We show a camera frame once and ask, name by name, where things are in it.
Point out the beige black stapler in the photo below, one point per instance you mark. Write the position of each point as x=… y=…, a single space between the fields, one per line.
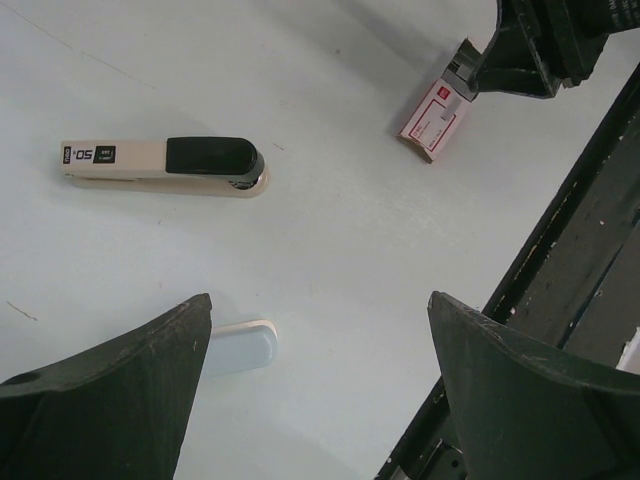
x=190 y=165

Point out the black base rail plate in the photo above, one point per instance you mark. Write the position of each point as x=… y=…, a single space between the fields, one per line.
x=574 y=285

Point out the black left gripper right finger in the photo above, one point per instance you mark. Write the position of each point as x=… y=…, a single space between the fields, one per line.
x=523 y=409

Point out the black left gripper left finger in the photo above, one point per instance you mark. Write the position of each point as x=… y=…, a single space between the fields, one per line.
x=119 y=410

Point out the light blue stapler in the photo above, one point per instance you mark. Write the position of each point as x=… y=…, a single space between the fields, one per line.
x=240 y=347

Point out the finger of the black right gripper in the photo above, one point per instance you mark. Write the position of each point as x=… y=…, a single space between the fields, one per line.
x=515 y=63

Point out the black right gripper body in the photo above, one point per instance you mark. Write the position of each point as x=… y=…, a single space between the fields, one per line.
x=575 y=52

